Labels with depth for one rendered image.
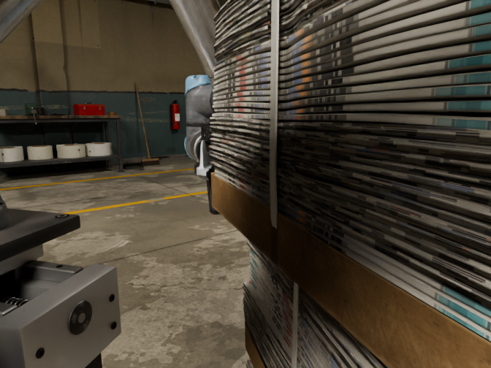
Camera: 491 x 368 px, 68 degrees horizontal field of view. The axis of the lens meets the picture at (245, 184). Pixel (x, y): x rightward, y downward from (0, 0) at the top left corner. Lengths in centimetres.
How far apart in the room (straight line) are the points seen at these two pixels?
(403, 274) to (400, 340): 3
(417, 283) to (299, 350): 23
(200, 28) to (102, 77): 628
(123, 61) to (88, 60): 58
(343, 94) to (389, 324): 12
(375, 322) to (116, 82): 687
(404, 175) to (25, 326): 33
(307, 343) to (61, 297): 24
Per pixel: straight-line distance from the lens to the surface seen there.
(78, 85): 681
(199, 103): 80
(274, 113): 27
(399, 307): 18
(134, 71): 713
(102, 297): 46
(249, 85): 34
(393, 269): 18
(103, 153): 622
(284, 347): 41
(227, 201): 39
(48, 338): 41
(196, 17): 67
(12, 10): 67
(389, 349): 20
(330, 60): 22
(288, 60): 27
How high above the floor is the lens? 95
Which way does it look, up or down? 11 degrees down
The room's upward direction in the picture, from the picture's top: straight up
